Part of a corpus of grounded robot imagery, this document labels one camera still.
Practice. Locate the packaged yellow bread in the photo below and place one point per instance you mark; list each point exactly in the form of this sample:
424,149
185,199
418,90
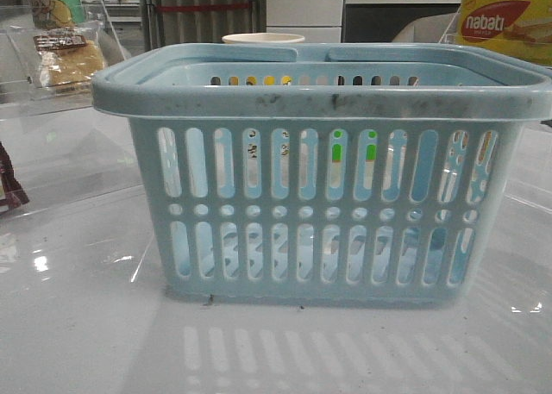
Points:
67,57

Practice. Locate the light blue plastic basket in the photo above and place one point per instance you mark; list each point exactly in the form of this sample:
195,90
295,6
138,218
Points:
328,172

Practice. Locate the yellow popcorn paper cup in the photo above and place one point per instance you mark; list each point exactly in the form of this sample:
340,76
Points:
263,38

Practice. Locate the white cabinet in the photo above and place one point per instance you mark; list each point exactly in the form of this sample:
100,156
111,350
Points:
318,21

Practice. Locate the clear acrylic display shelf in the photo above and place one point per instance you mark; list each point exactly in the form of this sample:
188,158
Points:
61,149

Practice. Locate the clear acrylic right stand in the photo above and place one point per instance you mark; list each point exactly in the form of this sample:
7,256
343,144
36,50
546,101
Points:
448,26

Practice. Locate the maroon almond cracker packet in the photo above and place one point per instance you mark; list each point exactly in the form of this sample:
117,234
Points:
12,193

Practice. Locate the green snack bag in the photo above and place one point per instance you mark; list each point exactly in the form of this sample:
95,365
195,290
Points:
49,14

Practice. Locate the yellow nabati wafer box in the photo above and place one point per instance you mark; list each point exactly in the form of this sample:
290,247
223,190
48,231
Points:
517,28

